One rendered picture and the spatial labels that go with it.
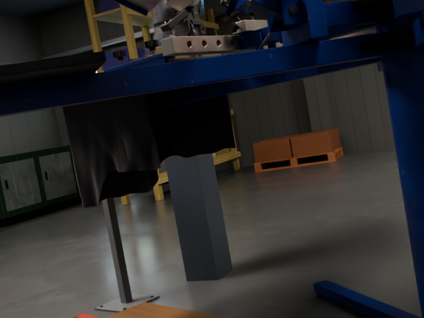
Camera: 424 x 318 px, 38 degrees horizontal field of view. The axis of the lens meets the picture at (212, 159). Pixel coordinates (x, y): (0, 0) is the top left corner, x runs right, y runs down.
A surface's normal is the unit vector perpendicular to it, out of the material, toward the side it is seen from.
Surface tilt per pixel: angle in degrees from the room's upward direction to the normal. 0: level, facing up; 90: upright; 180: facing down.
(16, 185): 90
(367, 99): 90
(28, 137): 90
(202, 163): 90
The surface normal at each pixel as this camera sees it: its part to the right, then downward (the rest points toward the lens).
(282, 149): -0.39, 0.12
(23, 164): 0.88, -0.13
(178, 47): 0.73, -0.09
